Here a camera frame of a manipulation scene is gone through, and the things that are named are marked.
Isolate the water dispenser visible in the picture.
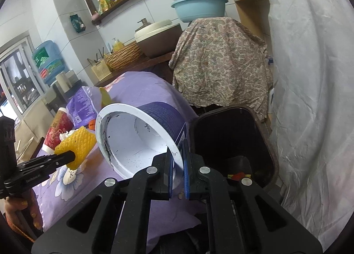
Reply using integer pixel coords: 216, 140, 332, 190
43, 70, 83, 115

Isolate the purple plastic bag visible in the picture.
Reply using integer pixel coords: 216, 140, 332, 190
66, 86, 113, 129

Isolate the beige utensil holder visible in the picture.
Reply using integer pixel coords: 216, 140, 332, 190
87, 48, 112, 81

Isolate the brass faucet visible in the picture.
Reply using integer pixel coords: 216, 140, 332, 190
135, 18, 151, 32

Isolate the wooden counter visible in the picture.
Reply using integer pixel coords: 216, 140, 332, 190
95, 51, 173, 87

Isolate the green wall packet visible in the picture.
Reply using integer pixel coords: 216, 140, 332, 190
70, 14, 86, 33

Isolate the black trash bin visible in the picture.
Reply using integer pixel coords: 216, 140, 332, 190
190, 105, 279, 192

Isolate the red paper cup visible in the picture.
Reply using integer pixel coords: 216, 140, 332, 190
41, 108, 74, 154

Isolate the white cloth cover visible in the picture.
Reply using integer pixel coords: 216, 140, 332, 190
268, 0, 353, 249

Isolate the left hand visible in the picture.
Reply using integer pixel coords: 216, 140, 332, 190
4, 189, 43, 242

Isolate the brown pot with white lid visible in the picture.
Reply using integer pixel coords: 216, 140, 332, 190
134, 19, 182, 58

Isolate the blue plastic basin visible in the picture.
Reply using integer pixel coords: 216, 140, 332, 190
171, 0, 229, 23

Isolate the floral patterned cloth cover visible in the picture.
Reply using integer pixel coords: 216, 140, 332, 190
169, 17, 273, 121

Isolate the paper towel roll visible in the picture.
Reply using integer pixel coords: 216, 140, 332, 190
56, 71, 72, 93

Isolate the blue water jug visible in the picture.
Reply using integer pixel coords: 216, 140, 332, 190
32, 40, 67, 86

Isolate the window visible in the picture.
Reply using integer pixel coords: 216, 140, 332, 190
1, 32, 46, 123

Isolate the yellow soap bottle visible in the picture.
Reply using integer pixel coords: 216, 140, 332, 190
113, 38, 125, 52

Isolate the wicker basket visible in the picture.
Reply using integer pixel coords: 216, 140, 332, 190
105, 41, 143, 70

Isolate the wooden cabinet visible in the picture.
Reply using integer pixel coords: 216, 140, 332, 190
235, 0, 270, 39

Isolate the yellow foam fruit net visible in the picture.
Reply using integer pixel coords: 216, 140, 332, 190
55, 126, 97, 170

